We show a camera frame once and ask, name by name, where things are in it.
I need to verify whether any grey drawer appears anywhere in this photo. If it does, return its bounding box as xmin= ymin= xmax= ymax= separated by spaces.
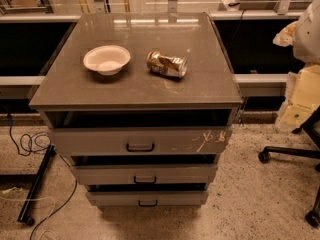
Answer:
xmin=71 ymin=164 xmax=217 ymax=185
xmin=49 ymin=127 xmax=232 ymax=156
xmin=86 ymin=191 xmax=209 ymax=207

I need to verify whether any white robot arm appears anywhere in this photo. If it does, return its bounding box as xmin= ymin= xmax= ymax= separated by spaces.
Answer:
xmin=273 ymin=0 xmax=320 ymax=132

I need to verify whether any grey drawer cabinet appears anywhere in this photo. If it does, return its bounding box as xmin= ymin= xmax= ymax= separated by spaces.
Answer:
xmin=30 ymin=13 xmax=242 ymax=194

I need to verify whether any grey top drawer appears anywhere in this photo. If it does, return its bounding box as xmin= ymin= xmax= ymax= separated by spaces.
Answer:
xmin=49 ymin=127 xmax=232 ymax=156

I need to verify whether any grey bottom drawer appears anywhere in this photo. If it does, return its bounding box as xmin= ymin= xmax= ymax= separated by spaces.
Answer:
xmin=86 ymin=191 xmax=209 ymax=207

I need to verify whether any crushed gold soda can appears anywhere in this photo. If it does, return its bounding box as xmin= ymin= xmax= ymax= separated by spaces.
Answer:
xmin=147 ymin=51 xmax=187 ymax=78

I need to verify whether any black office chair base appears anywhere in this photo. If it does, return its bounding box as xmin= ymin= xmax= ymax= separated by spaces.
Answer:
xmin=258 ymin=108 xmax=320 ymax=228

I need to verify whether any black metal stand leg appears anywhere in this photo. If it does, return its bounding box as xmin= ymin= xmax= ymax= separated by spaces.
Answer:
xmin=18 ymin=145 xmax=56 ymax=226

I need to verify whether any grey metal rail frame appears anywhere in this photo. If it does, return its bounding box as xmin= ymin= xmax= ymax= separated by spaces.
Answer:
xmin=0 ymin=11 xmax=300 ymax=100

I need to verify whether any black hanging cable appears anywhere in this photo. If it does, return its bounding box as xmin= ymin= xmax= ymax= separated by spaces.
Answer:
xmin=222 ymin=1 xmax=248 ymax=58

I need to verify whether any white cable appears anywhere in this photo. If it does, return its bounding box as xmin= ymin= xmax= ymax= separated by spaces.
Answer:
xmin=0 ymin=185 xmax=61 ymax=240

